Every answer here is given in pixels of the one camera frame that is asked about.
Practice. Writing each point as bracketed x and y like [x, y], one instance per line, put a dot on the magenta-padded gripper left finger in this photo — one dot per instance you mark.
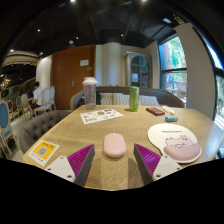
[60, 166]

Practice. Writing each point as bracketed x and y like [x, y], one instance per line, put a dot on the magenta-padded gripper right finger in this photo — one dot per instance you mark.
[165, 165]

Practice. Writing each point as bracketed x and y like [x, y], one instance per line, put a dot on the pink computer mouse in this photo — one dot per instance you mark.
[114, 146]

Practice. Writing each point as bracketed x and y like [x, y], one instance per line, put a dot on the white mouse pad, pink rest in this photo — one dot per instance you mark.
[166, 133]

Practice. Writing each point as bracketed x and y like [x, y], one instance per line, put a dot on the yellow code sticker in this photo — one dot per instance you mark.
[42, 151]

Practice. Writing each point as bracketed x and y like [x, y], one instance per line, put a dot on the grey tufted sofa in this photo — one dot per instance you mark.
[40, 125]

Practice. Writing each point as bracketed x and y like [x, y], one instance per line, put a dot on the teal small pack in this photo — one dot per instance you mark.
[171, 119]

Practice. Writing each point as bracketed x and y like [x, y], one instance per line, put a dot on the black and red box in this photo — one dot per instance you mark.
[155, 111]

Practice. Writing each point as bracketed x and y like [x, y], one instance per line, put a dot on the white wrapped packet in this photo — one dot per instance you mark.
[168, 110]

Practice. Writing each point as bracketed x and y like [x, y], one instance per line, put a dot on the striped cushion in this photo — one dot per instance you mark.
[115, 99]
[149, 100]

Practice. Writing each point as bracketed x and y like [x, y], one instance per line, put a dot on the brown curved sofa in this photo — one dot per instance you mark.
[166, 96]

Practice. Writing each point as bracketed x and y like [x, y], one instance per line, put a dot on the group of white chairs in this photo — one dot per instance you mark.
[46, 96]

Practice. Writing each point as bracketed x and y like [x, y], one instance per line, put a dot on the green drink can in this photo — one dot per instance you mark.
[134, 99]

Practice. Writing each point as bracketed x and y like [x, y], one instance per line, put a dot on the person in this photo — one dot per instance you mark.
[37, 93]

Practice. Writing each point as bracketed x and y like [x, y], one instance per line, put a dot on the clear shaker bottle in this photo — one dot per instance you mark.
[90, 95]

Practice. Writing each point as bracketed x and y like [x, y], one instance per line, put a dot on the black backpack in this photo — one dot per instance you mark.
[98, 99]

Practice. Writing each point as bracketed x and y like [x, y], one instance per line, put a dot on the brown wooden door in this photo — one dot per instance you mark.
[66, 80]

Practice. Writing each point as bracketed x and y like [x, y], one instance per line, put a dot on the black-framed window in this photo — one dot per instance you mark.
[173, 56]
[218, 93]

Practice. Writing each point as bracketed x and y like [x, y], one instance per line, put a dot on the arched glass cabinet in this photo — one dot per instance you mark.
[138, 70]

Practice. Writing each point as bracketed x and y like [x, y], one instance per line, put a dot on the white door sign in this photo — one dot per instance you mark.
[84, 62]

